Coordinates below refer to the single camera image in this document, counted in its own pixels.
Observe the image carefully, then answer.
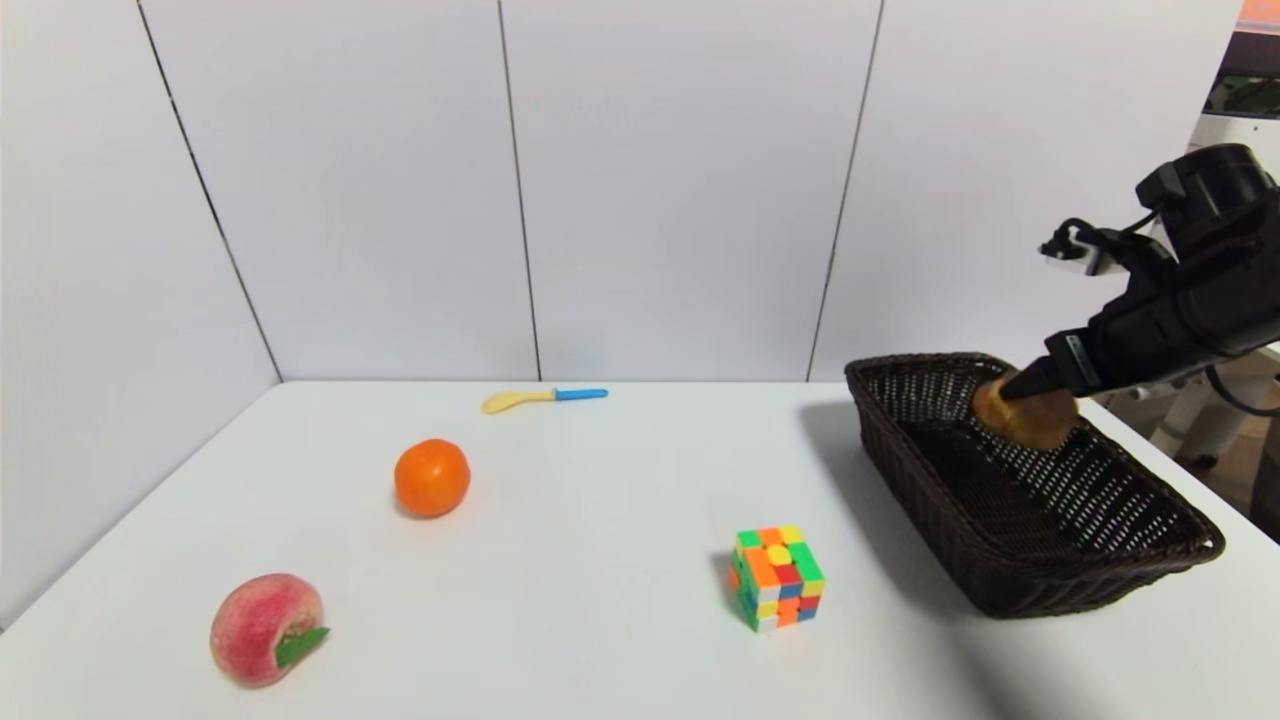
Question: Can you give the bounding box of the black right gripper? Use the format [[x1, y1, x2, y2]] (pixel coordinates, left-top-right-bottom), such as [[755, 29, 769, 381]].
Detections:
[[998, 279, 1195, 401]]

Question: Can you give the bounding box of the cream puff toy pastry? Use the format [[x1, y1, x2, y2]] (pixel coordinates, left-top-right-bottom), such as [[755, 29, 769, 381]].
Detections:
[[971, 377, 1084, 452]]

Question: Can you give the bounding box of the dark brown wicker basket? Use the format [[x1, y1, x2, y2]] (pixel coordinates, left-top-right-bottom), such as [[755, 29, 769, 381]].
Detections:
[[844, 351, 1227, 619]]

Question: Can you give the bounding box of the white perforated panel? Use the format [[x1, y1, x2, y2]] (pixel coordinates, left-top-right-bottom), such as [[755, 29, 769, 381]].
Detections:
[[1188, 113, 1280, 161]]

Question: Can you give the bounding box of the multicoloured puzzle cube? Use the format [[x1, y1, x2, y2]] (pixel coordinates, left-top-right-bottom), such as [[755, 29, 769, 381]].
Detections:
[[726, 525, 828, 633]]

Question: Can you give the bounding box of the dark monitor screen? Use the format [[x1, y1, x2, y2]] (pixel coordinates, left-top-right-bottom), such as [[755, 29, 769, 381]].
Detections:
[[1203, 30, 1280, 117]]

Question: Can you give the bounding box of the orange toy tangerine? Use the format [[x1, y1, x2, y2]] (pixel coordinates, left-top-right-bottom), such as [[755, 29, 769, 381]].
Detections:
[[393, 438, 472, 519]]

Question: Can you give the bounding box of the pink toy peach with leaf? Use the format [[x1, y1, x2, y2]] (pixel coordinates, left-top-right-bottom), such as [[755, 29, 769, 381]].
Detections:
[[209, 572, 332, 689]]

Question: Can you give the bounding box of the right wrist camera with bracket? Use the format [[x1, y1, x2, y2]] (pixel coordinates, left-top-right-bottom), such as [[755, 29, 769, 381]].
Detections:
[[1039, 217, 1125, 278]]

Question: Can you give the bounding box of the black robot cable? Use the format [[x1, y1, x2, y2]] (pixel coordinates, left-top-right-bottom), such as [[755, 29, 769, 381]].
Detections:
[[1203, 362, 1280, 418]]

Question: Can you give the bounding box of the yellow spoon with blue handle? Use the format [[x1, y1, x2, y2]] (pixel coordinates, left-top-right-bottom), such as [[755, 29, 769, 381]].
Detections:
[[481, 387, 610, 416]]

